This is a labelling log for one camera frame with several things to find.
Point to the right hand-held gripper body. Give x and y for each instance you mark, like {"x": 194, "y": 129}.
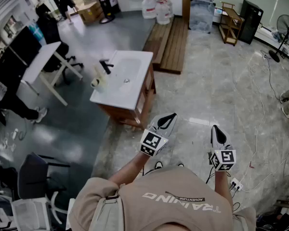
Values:
{"x": 225, "y": 159}

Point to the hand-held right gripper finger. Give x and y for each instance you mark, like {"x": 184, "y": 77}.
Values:
{"x": 227, "y": 142}
{"x": 213, "y": 141}

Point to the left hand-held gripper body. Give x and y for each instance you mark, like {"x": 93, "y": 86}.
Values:
{"x": 154, "y": 142}

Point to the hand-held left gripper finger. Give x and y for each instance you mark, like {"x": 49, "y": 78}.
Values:
{"x": 156, "y": 121}
{"x": 172, "y": 126}

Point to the person's left forearm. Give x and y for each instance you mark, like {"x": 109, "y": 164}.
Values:
{"x": 127, "y": 170}

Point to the person's right forearm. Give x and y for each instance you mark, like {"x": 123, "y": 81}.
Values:
{"x": 222, "y": 184}

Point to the person's left shoe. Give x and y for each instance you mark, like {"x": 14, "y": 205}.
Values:
{"x": 159, "y": 165}

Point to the white power strip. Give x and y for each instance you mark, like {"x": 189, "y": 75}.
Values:
{"x": 236, "y": 183}

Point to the metal sink drain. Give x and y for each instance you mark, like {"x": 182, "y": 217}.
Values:
{"x": 126, "y": 81}

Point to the white cup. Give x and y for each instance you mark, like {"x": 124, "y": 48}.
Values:
{"x": 98, "y": 86}

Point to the person's beige t-shirt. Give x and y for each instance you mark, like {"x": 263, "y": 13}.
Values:
{"x": 171, "y": 213}

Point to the black faucet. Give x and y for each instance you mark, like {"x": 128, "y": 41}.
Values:
{"x": 107, "y": 66}

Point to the wooden slatted platform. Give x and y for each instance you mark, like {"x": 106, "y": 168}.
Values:
{"x": 169, "y": 47}

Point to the blue white painting canvas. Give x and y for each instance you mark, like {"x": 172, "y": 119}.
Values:
{"x": 202, "y": 13}

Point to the wooden shelf rack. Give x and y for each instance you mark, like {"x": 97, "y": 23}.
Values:
{"x": 231, "y": 23}

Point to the black office chair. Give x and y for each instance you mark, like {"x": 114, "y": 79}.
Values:
{"x": 55, "y": 54}

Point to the black tall appliance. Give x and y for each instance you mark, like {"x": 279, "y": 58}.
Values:
{"x": 250, "y": 20}

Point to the black box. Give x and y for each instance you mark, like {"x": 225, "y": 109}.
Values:
{"x": 113, "y": 5}

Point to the dark blue chair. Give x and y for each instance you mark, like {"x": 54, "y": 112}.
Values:
{"x": 32, "y": 174}

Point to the cardboard box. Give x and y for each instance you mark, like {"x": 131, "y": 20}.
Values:
{"x": 90, "y": 12}

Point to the white desk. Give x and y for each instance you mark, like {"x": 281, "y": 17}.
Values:
{"x": 42, "y": 59}

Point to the white charger adapter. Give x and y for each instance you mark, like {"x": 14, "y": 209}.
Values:
{"x": 14, "y": 133}

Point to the white mesh chair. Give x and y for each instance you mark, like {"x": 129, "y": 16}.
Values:
{"x": 31, "y": 213}

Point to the blue water bottle pack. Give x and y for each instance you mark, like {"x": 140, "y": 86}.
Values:
{"x": 37, "y": 32}

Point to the black monitor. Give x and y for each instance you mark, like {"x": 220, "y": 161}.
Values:
{"x": 26, "y": 42}
{"x": 8, "y": 66}

